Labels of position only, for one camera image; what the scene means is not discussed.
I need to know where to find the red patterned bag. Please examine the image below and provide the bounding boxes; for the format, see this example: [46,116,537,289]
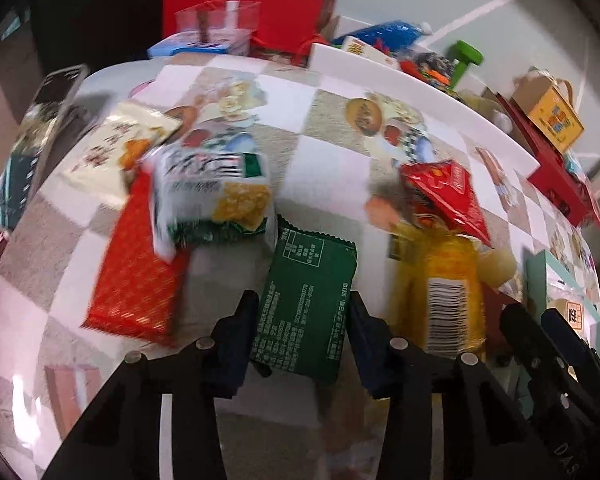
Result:
[579,179,600,234]

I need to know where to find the black cabinet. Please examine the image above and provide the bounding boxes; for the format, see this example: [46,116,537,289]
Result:
[29,0,177,77]

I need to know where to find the red gift box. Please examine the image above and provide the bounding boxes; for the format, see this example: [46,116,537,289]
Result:
[161,0,339,67]

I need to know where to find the red triangular snack packet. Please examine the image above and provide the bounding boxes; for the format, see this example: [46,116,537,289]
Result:
[400,158,492,249]

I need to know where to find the yellow snack packet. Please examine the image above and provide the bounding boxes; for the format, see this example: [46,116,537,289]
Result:
[391,219,487,362]

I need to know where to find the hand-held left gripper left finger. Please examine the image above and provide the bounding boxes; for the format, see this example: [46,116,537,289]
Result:
[42,290,260,480]

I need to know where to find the yellow carry box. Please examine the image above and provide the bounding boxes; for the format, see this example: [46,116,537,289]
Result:
[510,68,586,154]

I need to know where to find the yellow white card box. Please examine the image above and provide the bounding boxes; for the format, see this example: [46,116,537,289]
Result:
[340,35,399,70]

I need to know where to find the green dumbbell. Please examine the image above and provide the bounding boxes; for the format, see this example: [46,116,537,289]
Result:
[444,39,484,87]

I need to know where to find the clear plastic box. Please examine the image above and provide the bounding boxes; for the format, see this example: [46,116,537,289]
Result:
[174,0,261,57]

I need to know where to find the clear plastic cups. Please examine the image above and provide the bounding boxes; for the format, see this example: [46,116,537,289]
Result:
[461,92,512,129]

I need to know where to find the white green snack packet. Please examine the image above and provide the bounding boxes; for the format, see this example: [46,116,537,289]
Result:
[149,147,277,264]

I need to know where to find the smartphone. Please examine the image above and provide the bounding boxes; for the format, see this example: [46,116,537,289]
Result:
[0,63,90,235]

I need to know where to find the colourful toy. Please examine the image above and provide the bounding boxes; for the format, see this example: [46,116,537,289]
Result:
[399,52,457,93]

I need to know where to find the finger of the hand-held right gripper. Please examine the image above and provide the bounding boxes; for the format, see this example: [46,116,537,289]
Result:
[540,306,600,397]
[499,302,572,392]

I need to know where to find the blue box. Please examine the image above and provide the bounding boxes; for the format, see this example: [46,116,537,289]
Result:
[147,29,232,59]

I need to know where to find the blue bead bottle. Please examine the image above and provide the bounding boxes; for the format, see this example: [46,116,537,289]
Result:
[332,19,432,54]

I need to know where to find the cream snack packet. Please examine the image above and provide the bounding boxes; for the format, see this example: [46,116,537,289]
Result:
[61,102,184,212]

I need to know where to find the teal box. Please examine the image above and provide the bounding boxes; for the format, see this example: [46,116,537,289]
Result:
[524,249,600,362]

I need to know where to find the pale yellow jelly cup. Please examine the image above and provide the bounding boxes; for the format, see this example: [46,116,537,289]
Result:
[479,249,519,289]

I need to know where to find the red box with window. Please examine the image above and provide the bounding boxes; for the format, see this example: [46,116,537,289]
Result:
[494,92,600,232]

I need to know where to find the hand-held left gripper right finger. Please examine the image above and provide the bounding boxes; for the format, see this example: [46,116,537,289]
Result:
[347,290,537,480]

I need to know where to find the clear bread packet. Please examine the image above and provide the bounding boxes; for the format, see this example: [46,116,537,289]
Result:
[544,282,600,332]

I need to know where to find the small red box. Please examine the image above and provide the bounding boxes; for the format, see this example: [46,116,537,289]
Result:
[481,282,520,322]

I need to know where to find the light blue packet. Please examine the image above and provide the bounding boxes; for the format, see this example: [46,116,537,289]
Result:
[562,152,589,179]

